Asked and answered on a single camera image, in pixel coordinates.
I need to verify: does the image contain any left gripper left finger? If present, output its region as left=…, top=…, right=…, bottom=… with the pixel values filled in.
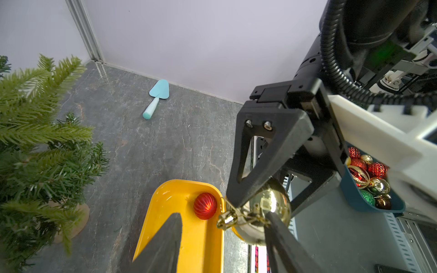
left=129, top=213, right=183, bottom=273

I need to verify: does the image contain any yellow plastic tray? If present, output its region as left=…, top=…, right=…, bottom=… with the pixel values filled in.
left=132, top=179, right=246, bottom=273

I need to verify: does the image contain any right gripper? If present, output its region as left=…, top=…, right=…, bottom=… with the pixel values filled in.
left=226, top=77, right=347, bottom=216

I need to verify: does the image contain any red ribbed ball ornament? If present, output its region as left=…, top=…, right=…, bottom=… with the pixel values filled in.
left=193, top=193, right=217, bottom=220

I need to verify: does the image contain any teal bin of ornaments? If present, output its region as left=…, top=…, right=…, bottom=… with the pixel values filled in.
left=340, top=145, right=406, bottom=215

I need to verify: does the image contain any small green christmas tree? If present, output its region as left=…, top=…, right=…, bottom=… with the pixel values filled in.
left=1, top=55, right=109, bottom=273

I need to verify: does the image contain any teal plastic trowel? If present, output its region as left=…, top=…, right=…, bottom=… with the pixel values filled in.
left=142, top=79, right=170, bottom=120

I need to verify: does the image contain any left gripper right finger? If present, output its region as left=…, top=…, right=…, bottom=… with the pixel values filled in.
left=264, top=212, right=323, bottom=273

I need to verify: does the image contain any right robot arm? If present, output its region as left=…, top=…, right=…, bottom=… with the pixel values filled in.
left=226, top=1, right=437, bottom=219

